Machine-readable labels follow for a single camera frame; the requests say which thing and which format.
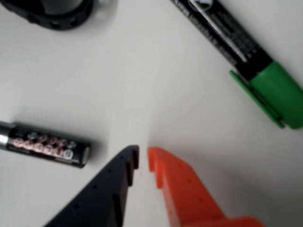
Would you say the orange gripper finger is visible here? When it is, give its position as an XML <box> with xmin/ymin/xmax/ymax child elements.
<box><xmin>147</xmin><ymin>147</ymin><xmax>266</xmax><ymax>227</ymax></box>

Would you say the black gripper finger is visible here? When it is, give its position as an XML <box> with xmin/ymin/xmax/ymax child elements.
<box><xmin>44</xmin><ymin>145</ymin><xmax>140</xmax><ymax>227</ymax></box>

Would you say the green black marker pen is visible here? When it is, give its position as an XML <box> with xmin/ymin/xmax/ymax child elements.
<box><xmin>170</xmin><ymin>0</ymin><xmax>303</xmax><ymax>130</ymax></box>

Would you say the black AA battery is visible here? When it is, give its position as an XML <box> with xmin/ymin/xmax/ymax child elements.
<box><xmin>0</xmin><ymin>121</ymin><xmax>92</xmax><ymax>169</ymax></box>

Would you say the black ring strap clip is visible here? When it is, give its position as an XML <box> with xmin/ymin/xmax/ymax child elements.
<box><xmin>0</xmin><ymin>0</ymin><xmax>94</xmax><ymax>31</ymax></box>

